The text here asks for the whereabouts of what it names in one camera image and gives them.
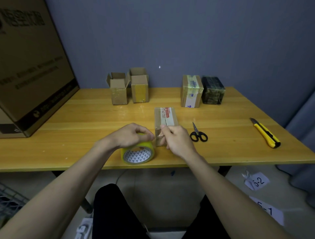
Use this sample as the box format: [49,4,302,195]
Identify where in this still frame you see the person's left hand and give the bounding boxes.
[95,123,156,151]

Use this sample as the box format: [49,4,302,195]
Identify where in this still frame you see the person's right hand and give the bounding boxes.
[160,124,199,161]

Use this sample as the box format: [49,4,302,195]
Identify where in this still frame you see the yellow tape roll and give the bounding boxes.
[122,140,156,165]

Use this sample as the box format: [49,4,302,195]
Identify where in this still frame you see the black handled scissors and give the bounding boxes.
[189,122,209,143]

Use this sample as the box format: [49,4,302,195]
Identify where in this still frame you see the small carton red label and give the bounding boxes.
[154,107,179,147]

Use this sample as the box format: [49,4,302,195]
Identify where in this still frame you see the small carton yellow tape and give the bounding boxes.
[129,67,149,104]

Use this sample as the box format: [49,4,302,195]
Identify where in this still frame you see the brown box with white label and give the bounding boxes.
[180,75,204,109]

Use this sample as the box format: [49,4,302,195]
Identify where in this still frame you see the black cardboard box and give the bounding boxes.
[201,76,226,106]

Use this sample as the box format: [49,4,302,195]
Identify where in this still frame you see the person's left forearm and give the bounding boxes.
[0,140,116,239]

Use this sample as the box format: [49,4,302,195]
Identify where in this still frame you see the person's right forearm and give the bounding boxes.
[184,152,293,239]

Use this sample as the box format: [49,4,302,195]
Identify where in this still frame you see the person's black trousers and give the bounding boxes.
[91,183,232,239]

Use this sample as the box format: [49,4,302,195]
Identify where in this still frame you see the black table leg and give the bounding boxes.
[218,165,232,177]
[52,170,94,214]

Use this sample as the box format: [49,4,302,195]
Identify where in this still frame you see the yellow utility knife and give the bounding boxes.
[250,117,282,149]

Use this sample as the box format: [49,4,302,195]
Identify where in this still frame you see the white power strip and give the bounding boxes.
[75,218,94,239]

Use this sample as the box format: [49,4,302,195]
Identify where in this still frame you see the wide white paper floor label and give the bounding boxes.
[249,196,285,227]

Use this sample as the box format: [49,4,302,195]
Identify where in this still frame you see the large flat brown carton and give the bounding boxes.
[0,0,80,139]

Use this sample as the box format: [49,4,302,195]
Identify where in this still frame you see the grey pleated curtain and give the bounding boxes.
[277,91,315,207]

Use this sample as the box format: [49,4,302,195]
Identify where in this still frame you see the thin floor cable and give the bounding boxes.
[116,169,128,185]

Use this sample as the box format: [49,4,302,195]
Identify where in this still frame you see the black floor cable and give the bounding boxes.
[275,164,293,177]

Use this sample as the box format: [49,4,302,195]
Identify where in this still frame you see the metal wire cart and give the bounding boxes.
[0,182,30,222]

